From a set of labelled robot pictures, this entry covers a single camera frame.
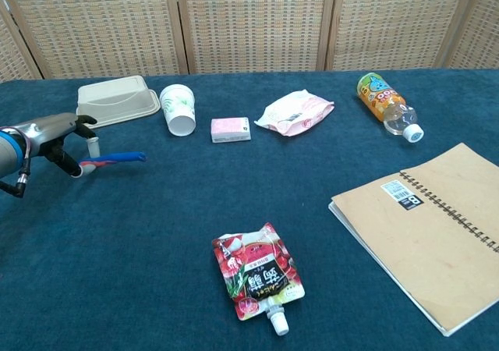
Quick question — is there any woven rattan folding screen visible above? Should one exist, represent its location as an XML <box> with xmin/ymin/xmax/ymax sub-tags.
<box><xmin>0</xmin><ymin>0</ymin><xmax>499</xmax><ymax>82</ymax></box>

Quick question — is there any orange label plastic bottle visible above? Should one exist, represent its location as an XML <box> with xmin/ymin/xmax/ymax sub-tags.
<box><xmin>355</xmin><ymin>72</ymin><xmax>425</xmax><ymax>144</ymax></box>

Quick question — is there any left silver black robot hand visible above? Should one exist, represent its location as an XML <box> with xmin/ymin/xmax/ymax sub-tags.
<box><xmin>15</xmin><ymin>112</ymin><xmax>101</xmax><ymax>179</ymax></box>

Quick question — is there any pink white wet wipes pack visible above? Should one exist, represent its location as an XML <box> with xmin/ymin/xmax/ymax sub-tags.
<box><xmin>253</xmin><ymin>89</ymin><xmax>335</xmax><ymax>137</ymax></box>

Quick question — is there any black cable with metal connector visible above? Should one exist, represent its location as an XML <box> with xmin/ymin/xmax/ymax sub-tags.
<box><xmin>0</xmin><ymin>159</ymin><xmax>31</xmax><ymax>200</ymax></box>

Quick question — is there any blue velvet tablecloth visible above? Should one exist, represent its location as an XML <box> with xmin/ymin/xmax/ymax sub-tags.
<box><xmin>0</xmin><ymin>68</ymin><xmax>499</xmax><ymax>351</ymax></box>

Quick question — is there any white paper cup green print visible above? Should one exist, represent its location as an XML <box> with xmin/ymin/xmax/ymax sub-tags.
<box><xmin>159</xmin><ymin>84</ymin><xmax>196</xmax><ymax>137</ymax></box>

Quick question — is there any red spouted drink pouch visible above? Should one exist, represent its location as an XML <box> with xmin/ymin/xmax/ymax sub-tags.
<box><xmin>211</xmin><ymin>222</ymin><xmax>306</xmax><ymax>336</ymax></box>

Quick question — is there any brown spiral notebook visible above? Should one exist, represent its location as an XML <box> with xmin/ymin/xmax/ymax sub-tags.
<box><xmin>327</xmin><ymin>142</ymin><xmax>499</xmax><ymax>338</ymax></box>

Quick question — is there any red blue stretchy band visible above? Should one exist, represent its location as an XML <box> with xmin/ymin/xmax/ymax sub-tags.
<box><xmin>78</xmin><ymin>151</ymin><xmax>147</xmax><ymax>169</ymax></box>

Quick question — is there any beige lidded takeout container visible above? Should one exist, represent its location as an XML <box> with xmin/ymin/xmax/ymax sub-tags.
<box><xmin>76</xmin><ymin>75</ymin><xmax>162</xmax><ymax>129</ymax></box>

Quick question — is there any small pink tissue pack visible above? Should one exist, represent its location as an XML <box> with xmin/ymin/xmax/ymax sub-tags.
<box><xmin>211</xmin><ymin>116</ymin><xmax>253</xmax><ymax>144</ymax></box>

